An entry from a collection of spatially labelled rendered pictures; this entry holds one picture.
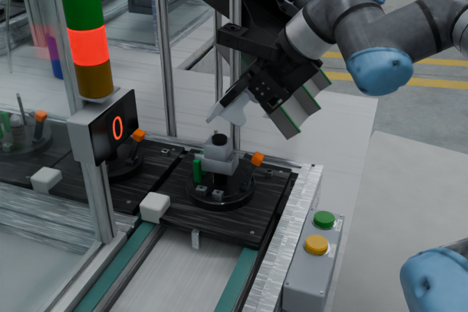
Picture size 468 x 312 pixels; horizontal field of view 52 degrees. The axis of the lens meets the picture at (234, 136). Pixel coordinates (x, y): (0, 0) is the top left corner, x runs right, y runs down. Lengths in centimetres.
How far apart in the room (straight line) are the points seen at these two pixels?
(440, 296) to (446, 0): 41
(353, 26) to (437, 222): 61
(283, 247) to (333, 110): 73
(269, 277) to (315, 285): 8
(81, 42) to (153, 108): 87
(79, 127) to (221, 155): 31
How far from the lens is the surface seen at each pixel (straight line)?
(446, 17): 67
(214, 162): 92
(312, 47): 74
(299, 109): 119
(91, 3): 67
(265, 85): 80
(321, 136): 138
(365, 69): 64
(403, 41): 66
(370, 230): 109
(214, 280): 88
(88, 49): 69
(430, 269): 38
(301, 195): 101
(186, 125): 143
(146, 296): 87
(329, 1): 72
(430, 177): 130
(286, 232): 92
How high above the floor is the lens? 157
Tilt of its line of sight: 32 degrees down
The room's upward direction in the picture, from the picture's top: straight up
